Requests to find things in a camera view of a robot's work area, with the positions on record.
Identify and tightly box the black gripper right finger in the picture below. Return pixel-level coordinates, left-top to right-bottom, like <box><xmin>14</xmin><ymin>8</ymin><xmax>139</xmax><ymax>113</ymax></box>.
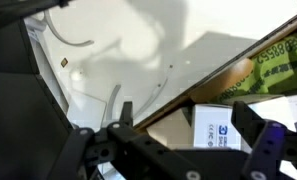
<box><xmin>231</xmin><ymin>101</ymin><xmax>297</xmax><ymax>180</ymax></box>

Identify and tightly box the green printed packet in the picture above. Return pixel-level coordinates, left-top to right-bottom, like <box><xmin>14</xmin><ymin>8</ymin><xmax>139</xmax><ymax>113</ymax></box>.
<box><xmin>211</xmin><ymin>32</ymin><xmax>297</xmax><ymax>103</ymax></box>

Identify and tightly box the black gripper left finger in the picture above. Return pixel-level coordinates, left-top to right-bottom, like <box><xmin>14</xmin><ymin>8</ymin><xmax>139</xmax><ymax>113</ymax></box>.
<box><xmin>47</xmin><ymin>102</ymin><xmax>202</xmax><ymax>180</ymax></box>

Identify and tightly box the white cable on table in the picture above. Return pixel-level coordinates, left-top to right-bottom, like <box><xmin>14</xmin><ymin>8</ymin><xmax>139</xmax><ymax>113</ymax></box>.
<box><xmin>43</xmin><ymin>9</ymin><xmax>96</xmax><ymax>48</ymax></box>

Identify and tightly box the small white box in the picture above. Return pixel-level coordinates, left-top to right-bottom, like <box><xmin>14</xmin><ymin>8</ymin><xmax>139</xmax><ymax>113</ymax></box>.
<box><xmin>192</xmin><ymin>104</ymin><xmax>241</xmax><ymax>150</ymax></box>

